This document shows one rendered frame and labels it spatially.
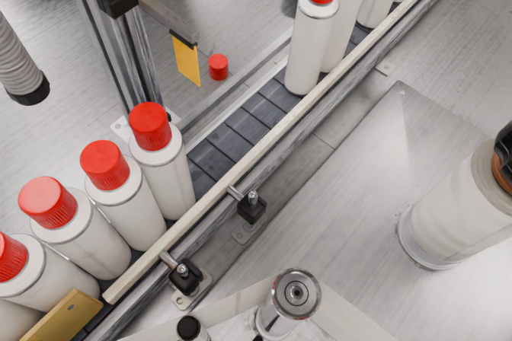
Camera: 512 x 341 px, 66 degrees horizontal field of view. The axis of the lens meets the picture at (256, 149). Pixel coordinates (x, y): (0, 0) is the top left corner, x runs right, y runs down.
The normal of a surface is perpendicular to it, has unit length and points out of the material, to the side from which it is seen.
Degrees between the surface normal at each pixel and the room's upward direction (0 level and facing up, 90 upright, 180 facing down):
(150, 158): 42
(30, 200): 2
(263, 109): 0
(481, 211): 91
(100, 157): 3
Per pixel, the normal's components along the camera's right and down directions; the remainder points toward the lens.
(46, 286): 0.87, 0.45
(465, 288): 0.05, -0.48
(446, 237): -0.73, 0.60
